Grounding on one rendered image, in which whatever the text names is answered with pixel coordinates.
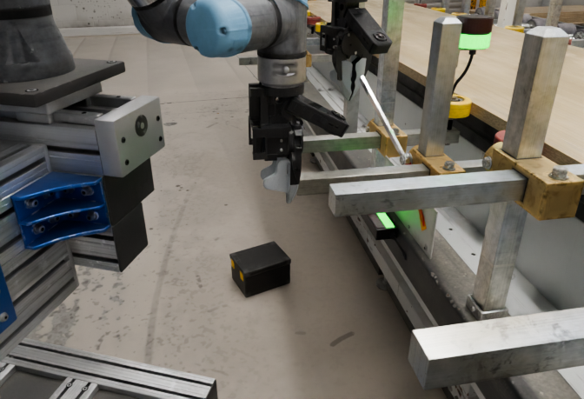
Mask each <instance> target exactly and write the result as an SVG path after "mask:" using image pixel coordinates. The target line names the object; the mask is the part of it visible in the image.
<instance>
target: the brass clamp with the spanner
mask: <svg viewBox="0 0 584 399"><path fill-rule="evenodd" d="M418 146H419V144H418V145H416V146H415V147H413V148H412V149H411V150H410V151H409V153H410V154H411V155H412V157H413V162H412V164H422V163H423V164H424V165H425V166H426V167H427V168H428V169H429V176H440V175H451V174H462V173H466V170H464V169H463V168H462V167H460V166H459V165H458V164H457V163H455V170H454V171H447V170H444V169H443V168H442V167H443V166H444V163H445V162H446V161H452V162H454V161H453V160H452V159H451V158H449V157H448V156H447V155H446V154H444V153H443V156H424V155H423V154H422V153H421V152H420V151H419V150H418Z"/></svg>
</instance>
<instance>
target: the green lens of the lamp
mask: <svg viewBox="0 0 584 399"><path fill-rule="evenodd" d="M490 37H491V33H490V34H488V35H464V34H461V38H460V44H459V48H463V49H486V48H488V47H489V43H490Z"/></svg>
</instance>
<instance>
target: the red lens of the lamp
mask: <svg viewBox="0 0 584 399"><path fill-rule="evenodd" d="M456 18H457V19H458V20H459V21H461V22H462V27H461V32H464V33H476V34H481V33H490V32H492V28H493V22H494V18H493V17H492V18H491V19H468V18H460V17H458V16H456Z"/></svg>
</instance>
